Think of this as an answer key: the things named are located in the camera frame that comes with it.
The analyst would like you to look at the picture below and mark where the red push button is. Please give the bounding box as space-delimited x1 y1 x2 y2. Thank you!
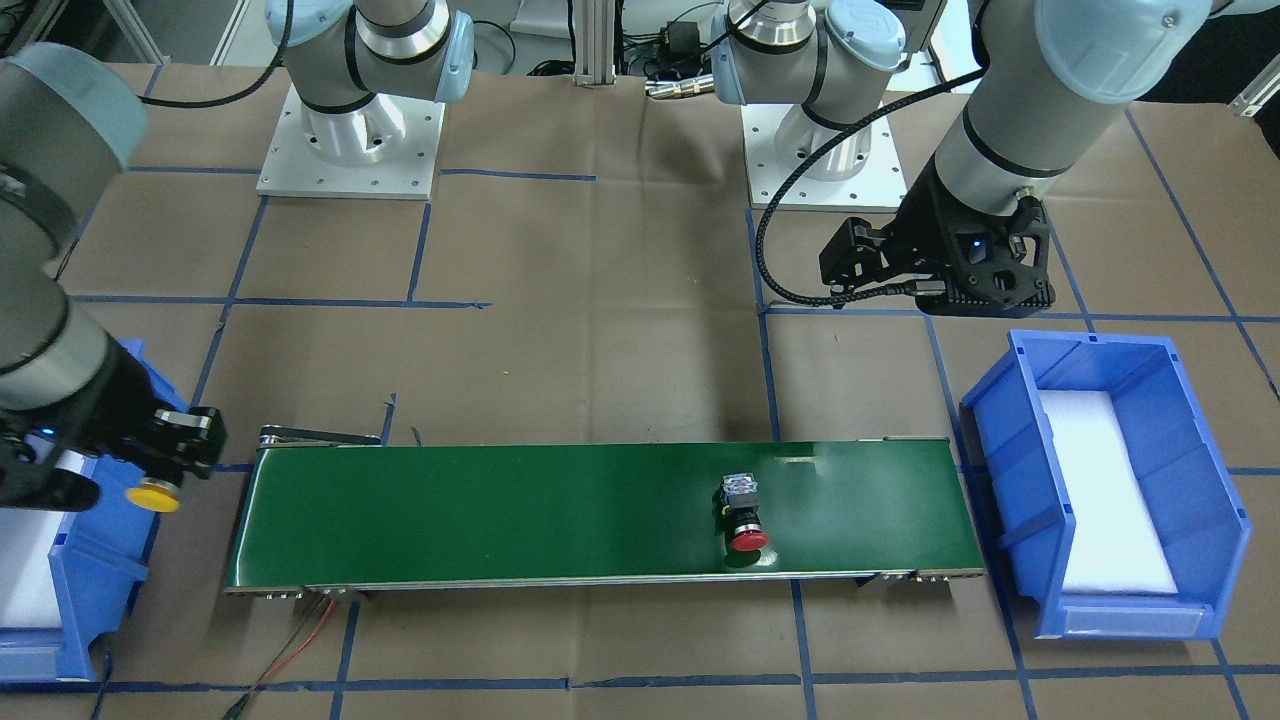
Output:
716 473 771 552

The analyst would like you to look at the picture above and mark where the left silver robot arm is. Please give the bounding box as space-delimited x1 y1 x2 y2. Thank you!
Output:
710 1 1275 318

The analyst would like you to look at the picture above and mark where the green conveyor belt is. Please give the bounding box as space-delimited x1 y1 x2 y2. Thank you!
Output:
224 438 984 596

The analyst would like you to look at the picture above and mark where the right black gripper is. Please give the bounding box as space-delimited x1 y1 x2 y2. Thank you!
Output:
1 340 227 511

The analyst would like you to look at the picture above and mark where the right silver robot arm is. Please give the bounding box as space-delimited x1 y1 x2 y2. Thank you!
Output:
1 1 474 512

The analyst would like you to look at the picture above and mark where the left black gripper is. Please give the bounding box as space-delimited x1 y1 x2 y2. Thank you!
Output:
819 161 1056 316

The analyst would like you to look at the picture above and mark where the red black conveyor wire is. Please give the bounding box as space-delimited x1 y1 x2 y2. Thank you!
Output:
220 594 346 720

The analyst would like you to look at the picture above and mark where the blue plastic bin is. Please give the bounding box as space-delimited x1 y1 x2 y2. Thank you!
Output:
0 338 197 685
963 329 1252 641

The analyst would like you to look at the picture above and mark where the yellow push button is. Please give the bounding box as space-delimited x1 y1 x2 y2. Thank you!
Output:
125 477 180 514

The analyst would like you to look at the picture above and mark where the aluminium frame post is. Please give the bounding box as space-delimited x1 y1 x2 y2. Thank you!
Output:
568 1 623 87

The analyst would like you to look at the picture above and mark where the white foam pad bin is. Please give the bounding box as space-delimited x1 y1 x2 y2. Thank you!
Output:
1039 389 1178 596
1 509 67 629

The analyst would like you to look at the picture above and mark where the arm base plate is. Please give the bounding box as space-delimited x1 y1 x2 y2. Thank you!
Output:
741 104 908 213
256 88 447 201

